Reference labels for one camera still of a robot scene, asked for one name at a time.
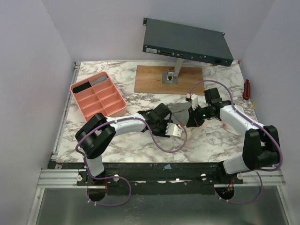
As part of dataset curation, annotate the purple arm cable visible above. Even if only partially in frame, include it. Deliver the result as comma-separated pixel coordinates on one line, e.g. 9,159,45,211
189,80,282,204
76,117,188,207

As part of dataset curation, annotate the blue-grey rack network device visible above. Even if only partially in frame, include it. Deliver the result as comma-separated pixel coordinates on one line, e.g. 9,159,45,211
142,18,233,67

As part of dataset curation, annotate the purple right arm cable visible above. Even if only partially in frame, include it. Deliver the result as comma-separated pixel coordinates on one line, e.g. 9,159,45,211
189,80,282,204

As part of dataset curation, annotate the metal support stand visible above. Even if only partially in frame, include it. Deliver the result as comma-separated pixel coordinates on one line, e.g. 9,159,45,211
162,59,184,85

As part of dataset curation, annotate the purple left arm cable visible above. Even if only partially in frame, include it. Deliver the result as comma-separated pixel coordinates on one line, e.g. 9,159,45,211
76,117,188,207

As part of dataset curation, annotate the grey striped item in tray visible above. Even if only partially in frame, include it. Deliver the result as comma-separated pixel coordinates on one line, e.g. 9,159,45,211
90,75,108,86

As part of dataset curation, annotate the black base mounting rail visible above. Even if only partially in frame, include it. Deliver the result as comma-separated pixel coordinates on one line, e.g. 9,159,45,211
48,161,243,195

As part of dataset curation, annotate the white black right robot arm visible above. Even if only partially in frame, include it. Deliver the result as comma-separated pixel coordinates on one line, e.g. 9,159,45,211
186,88,280,184

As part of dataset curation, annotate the pink compartment organizer tray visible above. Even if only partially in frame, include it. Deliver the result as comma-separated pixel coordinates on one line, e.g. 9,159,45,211
70,72,127,121

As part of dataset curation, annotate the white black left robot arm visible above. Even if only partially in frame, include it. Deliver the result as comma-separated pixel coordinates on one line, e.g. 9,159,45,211
75,104,172,185

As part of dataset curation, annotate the grey cream underwear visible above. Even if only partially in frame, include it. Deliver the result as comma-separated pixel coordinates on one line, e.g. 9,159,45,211
167,102,192,140

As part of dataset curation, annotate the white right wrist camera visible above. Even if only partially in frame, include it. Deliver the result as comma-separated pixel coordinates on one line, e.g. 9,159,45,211
186,93,199,111

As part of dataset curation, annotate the wooden base board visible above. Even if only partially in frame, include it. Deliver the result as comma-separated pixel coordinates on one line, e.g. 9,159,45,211
134,65,204,95

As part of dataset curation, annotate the red black utility knife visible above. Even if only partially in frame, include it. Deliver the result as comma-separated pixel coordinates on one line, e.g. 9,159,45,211
242,79,250,100

